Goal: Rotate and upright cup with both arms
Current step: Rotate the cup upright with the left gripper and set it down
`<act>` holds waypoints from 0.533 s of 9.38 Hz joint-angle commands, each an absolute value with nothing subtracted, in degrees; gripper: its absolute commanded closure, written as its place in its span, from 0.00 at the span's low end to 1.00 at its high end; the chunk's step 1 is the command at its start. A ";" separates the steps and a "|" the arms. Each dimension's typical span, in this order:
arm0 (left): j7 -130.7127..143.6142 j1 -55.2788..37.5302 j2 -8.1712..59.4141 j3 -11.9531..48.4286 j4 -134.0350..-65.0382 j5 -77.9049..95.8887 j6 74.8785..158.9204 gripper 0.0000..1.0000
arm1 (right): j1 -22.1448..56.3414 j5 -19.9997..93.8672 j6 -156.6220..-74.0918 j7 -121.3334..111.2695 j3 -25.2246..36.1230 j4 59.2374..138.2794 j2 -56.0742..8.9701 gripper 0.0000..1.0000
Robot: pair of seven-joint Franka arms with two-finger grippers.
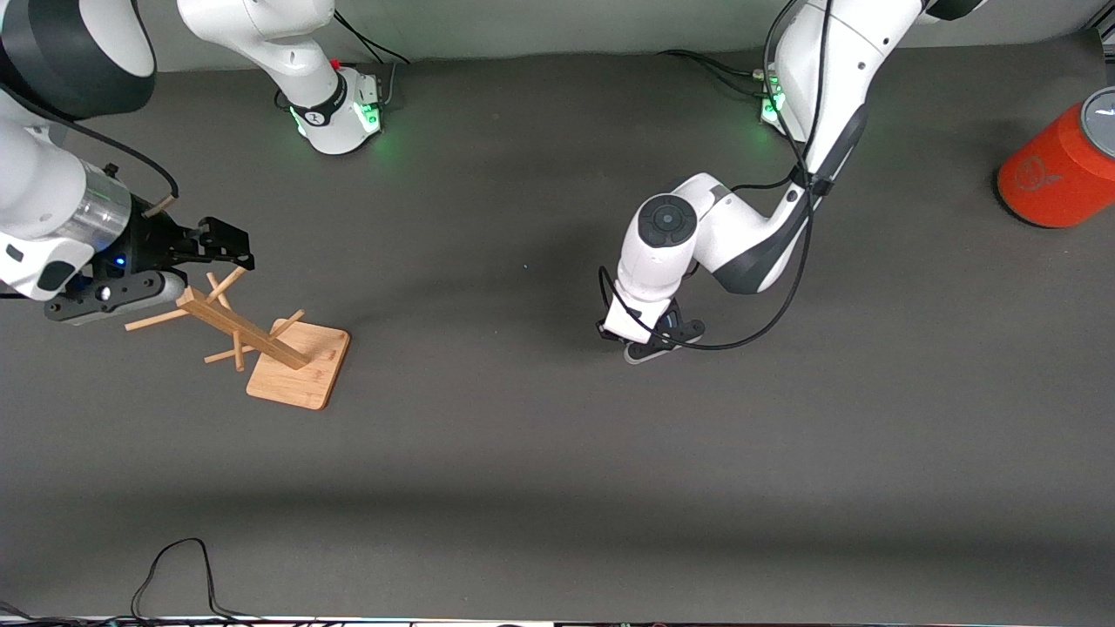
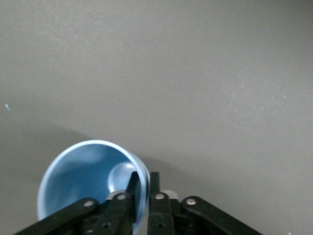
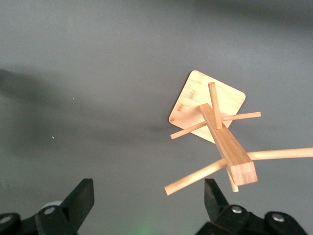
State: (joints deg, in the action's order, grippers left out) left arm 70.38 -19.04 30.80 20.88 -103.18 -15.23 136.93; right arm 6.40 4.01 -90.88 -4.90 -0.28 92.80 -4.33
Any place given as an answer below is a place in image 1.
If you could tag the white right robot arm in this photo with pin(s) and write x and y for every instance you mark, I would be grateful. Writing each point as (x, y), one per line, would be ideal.
(296, 35)

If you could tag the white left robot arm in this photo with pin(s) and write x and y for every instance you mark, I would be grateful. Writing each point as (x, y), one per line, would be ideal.
(749, 226)

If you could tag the orange cylindrical container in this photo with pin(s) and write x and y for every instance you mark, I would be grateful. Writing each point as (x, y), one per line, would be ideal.
(1058, 174)

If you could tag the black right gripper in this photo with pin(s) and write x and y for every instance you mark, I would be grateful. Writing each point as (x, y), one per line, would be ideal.
(150, 240)

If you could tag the wooden cup rack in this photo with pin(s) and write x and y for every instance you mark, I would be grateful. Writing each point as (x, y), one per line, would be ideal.
(300, 379)

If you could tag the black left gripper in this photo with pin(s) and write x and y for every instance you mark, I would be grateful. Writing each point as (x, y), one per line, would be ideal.
(670, 320)

